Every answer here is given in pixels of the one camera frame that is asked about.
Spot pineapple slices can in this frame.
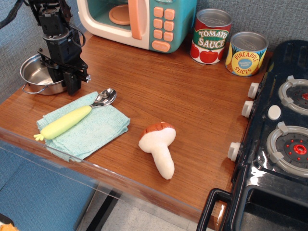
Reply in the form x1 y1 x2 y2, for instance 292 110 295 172
225 31 269 77

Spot plush mushroom toy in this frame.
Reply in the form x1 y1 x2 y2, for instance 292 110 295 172
138 122 176 180

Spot orange object at corner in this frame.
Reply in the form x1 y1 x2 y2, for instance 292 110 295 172
0 223 19 231

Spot spoon with yellow handle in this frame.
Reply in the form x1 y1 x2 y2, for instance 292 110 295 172
33 88 117 141

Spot teal toy microwave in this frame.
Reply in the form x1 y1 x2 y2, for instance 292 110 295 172
77 0 197 53

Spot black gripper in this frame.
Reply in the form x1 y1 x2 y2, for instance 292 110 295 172
39 28 90 95

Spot light teal folded cloth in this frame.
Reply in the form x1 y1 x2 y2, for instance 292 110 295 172
45 105 130 162

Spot small stainless steel pot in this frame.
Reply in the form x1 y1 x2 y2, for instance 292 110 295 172
20 54 66 95

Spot clear acrylic table guard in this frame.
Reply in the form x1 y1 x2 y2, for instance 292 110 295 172
0 129 197 231

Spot black toy stove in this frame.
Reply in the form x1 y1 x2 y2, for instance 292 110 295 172
197 40 308 231

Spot tomato sauce can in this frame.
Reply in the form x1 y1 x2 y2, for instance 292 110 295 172
190 8 232 64

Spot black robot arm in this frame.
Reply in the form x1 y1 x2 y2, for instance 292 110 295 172
0 0 90 95

